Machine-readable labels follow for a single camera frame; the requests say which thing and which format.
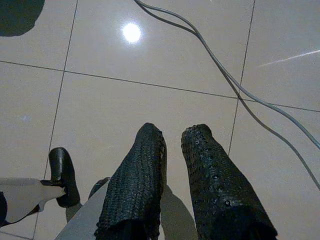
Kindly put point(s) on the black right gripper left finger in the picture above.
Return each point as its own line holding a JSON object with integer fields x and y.
{"x": 135, "y": 190}

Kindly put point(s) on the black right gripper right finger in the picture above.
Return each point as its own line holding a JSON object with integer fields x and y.
{"x": 220, "y": 200}

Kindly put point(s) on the dark rounded object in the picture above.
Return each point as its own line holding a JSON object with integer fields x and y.
{"x": 17, "y": 15}

